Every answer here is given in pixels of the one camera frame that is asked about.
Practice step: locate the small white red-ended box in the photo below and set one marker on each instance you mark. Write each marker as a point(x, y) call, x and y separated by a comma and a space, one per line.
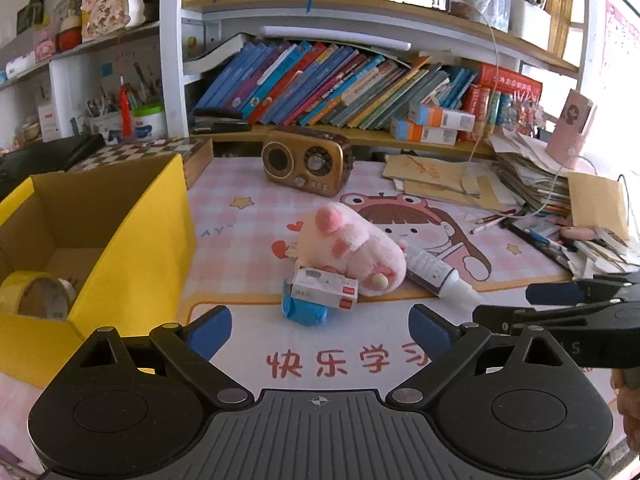
point(320, 287)

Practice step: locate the white jar with green lid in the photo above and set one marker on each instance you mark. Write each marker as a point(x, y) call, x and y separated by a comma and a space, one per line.
point(149, 122)

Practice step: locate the pink plush pig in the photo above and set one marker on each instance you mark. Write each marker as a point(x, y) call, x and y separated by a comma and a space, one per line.
point(350, 245)

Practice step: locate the dark framed plant picture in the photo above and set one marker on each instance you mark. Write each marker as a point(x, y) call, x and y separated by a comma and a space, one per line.
point(31, 10)

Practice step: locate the yellow cardboard box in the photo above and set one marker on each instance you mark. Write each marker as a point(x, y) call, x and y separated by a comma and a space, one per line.
point(135, 260)

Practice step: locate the red tall bottle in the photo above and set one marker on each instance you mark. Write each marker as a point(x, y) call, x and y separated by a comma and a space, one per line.
point(125, 112)

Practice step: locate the white bookshelf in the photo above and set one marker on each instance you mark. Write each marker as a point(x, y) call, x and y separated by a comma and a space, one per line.
point(170, 60)

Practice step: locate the clear pen container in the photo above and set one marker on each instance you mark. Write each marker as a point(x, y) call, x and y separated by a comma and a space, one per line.
point(490, 7)

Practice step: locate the blue packet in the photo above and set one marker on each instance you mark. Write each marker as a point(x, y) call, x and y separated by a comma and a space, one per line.
point(305, 316)

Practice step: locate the white storage box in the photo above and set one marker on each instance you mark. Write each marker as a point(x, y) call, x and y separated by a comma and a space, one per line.
point(530, 25)

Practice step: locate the stack of kraft paper sheets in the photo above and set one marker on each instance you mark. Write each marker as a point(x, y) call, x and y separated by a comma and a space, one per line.
point(435, 175)

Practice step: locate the brown retro radio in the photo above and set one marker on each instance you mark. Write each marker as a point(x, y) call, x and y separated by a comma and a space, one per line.
point(300, 160)

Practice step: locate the chessboard box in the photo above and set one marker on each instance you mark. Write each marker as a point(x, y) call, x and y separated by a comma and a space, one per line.
point(150, 149)

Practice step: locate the pile of papers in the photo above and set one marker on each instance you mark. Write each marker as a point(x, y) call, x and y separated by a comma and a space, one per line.
point(530, 175)

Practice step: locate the white carton with red stripe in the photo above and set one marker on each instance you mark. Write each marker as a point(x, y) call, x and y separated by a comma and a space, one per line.
point(49, 121)

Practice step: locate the pink wall poster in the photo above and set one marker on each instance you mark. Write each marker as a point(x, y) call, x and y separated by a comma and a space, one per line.
point(622, 60)

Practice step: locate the white cubby shelf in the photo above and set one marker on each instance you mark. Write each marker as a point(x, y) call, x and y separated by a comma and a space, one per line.
point(59, 75)

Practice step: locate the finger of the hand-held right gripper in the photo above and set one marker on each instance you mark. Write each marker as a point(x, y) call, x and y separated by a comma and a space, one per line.
point(500, 317)
point(550, 293)

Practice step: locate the white tube with purple label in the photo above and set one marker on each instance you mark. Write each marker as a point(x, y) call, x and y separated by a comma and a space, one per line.
point(430, 270)

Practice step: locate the row of tan books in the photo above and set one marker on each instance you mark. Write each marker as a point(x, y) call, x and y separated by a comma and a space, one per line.
point(561, 15)

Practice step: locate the small pink figure box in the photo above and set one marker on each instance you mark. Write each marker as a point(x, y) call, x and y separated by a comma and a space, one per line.
point(44, 46)

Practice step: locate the black stapler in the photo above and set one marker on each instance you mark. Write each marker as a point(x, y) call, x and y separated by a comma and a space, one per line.
point(220, 121)

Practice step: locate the yellow tape roll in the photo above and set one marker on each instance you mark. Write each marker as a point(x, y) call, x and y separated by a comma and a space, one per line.
point(15, 290)

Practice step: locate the white tissue pack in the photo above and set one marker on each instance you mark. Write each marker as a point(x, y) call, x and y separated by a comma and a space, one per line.
point(21, 65)

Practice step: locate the pink cartoon box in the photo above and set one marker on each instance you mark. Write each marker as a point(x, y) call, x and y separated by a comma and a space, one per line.
point(570, 125)

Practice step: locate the red pencil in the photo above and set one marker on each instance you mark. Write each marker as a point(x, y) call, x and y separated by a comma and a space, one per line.
point(500, 216)

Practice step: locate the orange and white carton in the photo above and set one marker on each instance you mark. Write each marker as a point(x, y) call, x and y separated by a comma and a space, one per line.
point(440, 116)
point(420, 132)

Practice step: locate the cartoon printed desk mat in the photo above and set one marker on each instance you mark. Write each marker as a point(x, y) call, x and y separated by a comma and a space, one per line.
point(350, 325)

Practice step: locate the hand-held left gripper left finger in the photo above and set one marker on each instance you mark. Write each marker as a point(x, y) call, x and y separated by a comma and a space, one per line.
point(210, 332)

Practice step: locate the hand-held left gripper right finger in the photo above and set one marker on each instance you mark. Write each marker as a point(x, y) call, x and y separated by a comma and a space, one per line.
point(427, 330)

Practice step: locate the black pen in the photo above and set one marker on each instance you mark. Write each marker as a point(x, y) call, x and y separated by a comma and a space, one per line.
point(537, 245)

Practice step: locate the black electronic keyboard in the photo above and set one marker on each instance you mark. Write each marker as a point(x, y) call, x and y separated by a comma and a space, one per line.
point(45, 157)

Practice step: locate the brown envelope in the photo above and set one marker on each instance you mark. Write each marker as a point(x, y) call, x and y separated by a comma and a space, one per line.
point(597, 205)

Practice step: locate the row of leaning books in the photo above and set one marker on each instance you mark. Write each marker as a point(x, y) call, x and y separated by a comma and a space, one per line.
point(320, 85)

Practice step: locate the person's right hand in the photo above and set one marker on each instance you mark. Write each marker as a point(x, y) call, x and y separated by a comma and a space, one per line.
point(631, 410)

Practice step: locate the small wooden bowl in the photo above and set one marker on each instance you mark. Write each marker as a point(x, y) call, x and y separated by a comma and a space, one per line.
point(30, 132)

